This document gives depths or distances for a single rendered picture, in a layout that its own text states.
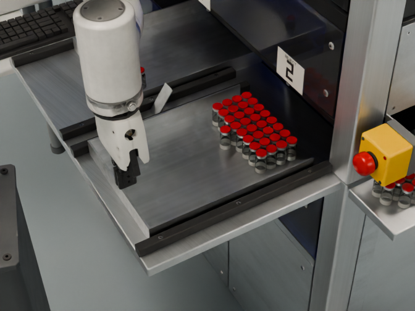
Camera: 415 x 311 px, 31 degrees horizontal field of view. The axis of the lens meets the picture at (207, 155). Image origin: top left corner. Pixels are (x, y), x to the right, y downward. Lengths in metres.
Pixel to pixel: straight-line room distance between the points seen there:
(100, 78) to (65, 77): 0.61
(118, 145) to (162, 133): 0.37
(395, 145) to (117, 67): 0.49
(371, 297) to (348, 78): 0.68
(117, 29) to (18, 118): 2.00
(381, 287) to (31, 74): 0.93
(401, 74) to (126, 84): 0.48
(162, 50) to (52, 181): 1.10
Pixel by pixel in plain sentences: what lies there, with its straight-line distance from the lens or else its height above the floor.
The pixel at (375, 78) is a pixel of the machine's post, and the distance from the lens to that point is 1.24.
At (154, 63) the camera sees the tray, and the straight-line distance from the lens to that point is 1.66.
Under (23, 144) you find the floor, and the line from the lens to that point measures 2.86.
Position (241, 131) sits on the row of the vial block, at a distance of 1.40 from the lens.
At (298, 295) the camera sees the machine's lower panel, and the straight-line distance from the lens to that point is 1.77.
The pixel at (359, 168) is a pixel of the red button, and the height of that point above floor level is 0.99.
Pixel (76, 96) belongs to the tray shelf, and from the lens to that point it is 1.59.
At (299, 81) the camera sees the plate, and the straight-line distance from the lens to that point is 1.39.
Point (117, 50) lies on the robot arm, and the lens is 1.02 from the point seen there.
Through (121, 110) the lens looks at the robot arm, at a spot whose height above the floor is 1.17.
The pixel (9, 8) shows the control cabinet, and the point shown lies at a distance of 2.04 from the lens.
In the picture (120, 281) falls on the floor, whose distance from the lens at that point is 2.35.
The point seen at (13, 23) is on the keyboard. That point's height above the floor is 0.83.
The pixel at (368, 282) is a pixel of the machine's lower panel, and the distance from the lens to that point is 1.71.
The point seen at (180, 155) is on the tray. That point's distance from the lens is 1.42.
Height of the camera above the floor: 1.85
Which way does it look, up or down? 43 degrees down
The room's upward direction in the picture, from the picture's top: 1 degrees counter-clockwise
